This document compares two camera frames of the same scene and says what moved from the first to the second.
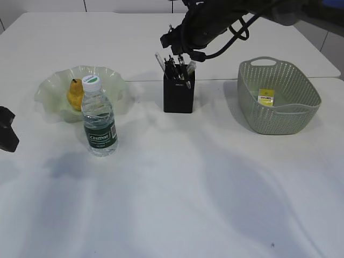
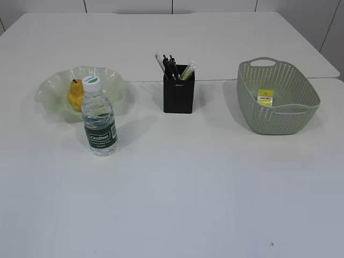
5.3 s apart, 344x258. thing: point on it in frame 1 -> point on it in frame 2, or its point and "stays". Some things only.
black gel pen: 181,65 -> 174,64
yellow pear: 74,93 stays
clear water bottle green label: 99,124 stays
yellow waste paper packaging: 266,97 stays
